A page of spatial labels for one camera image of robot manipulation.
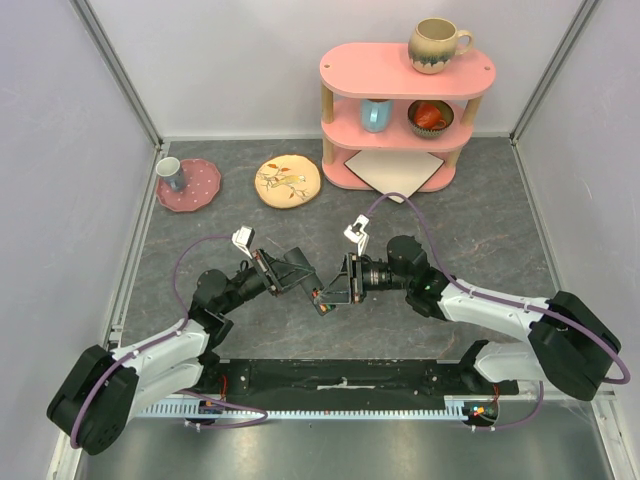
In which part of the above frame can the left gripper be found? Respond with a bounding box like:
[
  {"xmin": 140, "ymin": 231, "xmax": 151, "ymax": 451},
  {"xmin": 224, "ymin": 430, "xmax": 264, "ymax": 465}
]
[{"xmin": 219, "ymin": 246, "xmax": 315, "ymax": 314}]

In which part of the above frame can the black remote control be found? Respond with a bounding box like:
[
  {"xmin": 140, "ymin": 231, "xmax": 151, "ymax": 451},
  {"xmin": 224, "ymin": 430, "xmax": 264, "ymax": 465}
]
[{"xmin": 284, "ymin": 247, "xmax": 333, "ymax": 316}]

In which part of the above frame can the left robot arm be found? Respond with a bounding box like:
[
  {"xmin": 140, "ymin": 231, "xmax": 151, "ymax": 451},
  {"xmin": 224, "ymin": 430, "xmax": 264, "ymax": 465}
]
[{"xmin": 46, "ymin": 248, "xmax": 324, "ymax": 455}]

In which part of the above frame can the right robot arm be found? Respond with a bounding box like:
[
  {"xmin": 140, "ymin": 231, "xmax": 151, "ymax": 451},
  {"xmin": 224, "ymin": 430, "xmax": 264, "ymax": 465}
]
[{"xmin": 312, "ymin": 235, "xmax": 621, "ymax": 401}]

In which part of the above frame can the yellow bird plate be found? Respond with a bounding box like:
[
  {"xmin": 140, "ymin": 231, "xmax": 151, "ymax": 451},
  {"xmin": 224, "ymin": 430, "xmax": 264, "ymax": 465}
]
[{"xmin": 254, "ymin": 154, "xmax": 322, "ymax": 209}]

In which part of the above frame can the white square board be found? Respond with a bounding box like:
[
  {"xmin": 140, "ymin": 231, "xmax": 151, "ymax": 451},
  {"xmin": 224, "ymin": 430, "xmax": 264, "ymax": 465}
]
[{"xmin": 345, "ymin": 150, "xmax": 444, "ymax": 197}]

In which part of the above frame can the pink dotted plate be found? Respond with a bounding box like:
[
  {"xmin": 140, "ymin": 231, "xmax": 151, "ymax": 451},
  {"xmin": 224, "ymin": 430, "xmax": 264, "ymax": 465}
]
[{"xmin": 155, "ymin": 158, "xmax": 222, "ymax": 213}]

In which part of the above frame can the grey small cup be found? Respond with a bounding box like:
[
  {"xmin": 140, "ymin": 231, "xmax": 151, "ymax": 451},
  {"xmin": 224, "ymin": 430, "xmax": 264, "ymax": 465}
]
[{"xmin": 155, "ymin": 157, "xmax": 187, "ymax": 192}]

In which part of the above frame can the light blue mug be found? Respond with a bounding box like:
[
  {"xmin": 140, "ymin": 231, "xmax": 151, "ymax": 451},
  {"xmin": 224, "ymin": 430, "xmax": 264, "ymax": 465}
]
[{"xmin": 360, "ymin": 99, "xmax": 393, "ymax": 133}]

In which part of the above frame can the pink three-tier shelf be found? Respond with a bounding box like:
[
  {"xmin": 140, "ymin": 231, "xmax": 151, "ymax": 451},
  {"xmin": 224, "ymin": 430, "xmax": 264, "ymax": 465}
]
[{"xmin": 319, "ymin": 43, "xmax": 496, "ymax": 193}]

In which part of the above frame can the orange cup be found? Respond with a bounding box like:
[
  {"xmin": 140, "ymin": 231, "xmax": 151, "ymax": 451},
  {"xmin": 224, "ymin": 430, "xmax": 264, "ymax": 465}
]
[{"xmin": 413, "ymin": 102, "xmax": 447, "ymax": 130}]

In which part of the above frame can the beige ceramic mug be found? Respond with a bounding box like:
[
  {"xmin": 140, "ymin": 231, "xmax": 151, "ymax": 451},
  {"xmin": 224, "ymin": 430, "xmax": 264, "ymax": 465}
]
[{"xmin": 407, "ymin": 18, "xmax": 474, "ymax": 75}]

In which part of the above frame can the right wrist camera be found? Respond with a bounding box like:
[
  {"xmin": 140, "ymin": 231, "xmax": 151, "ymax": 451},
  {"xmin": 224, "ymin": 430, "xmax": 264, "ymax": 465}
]
[{"xmin": 343, "ymin": 214, "xmax": 370, "ymax": 257}]

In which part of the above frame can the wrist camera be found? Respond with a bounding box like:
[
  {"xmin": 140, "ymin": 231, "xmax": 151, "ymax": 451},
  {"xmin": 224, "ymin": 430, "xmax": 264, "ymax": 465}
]
[
  {"xmin": 343, "ymin": 214, "xmax": 370, "ymax": 257},
  {"xmin": 231, "ymin": 225, "xmax": 255, "ymax": 259}
]

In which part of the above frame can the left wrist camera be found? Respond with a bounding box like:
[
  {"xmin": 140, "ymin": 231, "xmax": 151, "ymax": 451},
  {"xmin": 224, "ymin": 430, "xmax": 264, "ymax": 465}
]
[{"xmin": 231, "ymin": 225, "xmax": 255, "ymax": 259}]

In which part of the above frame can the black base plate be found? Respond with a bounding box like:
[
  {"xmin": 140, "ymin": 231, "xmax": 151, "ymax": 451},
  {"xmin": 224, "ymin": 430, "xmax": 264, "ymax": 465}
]
[{"xmin": 191, "ymin": 359, "xmax": 519, "ymax": 410}]

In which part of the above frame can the slotted cable duct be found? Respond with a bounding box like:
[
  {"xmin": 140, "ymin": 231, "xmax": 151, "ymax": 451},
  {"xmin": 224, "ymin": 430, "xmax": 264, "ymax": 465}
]
[{"xmin": 136, "ymin": 396, "xmax": 497, "ymax": 422}]

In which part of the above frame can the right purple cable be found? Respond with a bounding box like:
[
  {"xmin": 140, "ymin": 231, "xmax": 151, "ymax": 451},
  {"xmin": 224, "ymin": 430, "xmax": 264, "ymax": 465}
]
[{"xmin": 364, "ymin": 191, "xmax": 631, "ymax": 432}]

